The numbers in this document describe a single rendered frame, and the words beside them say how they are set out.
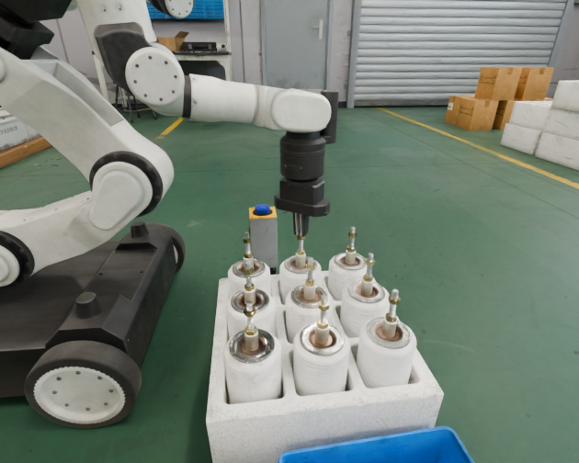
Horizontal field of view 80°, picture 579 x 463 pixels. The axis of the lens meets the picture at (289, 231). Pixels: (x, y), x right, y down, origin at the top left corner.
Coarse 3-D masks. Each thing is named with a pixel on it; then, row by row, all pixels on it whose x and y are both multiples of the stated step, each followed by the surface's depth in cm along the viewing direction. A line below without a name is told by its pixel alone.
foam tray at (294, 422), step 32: (224, 288) 83; (224, 320) 73; (288, 352) 65; (352, 352) 68; (416, 352) 65; (224, 384) 59; (288, 384) 58; (352, 384) 59; (416, 384) 58; (224, 416) 53; (256, 416) 53; (288, 416) 54; (320, 416) 55; (352, 416) 56; (384, 416) 57; (416, 416) 59; (224, 448) 56; (256, 448) 57; (288, 448) 58
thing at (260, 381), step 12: (228, 348) 56; (276, 348) 56; (228, 360) 55; (264, 360) 54; (276, 360) 55; (228, 372) 56; (240, 372) 53; (252, 372) 53; (264, 372) 54; (276, 372) 56; (228, 384) 57; (240, 384) 55; (252, 384) 54; (264, 384) 55; (276, 384) 57; (228, 396) 60; (240, 396) 56; (252, 396) 56; (264, 396) 56; (276, 396) 58
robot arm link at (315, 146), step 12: (324, 96) 63; (336, 96) 63; (336, 108) 64; (336, 120) 66; (288, 132) 64; (300, 132) 63; (312, 132) 63; (324, 132) 66; (288, 144) 63; (300, 144) 62; (312, 144) 63; (324, 144) 65; (288, 156) 65; (300, 156) 63; (312, 156) 64
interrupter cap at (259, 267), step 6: (234, 264) 79; (240, 264) 79; (258, 264) 79; (264, 264) 79; (234, 270) 77; (240, 270) 77; (258, 270) 76; (264, 270) 77; (240, 276) 75; (252, 276) 74
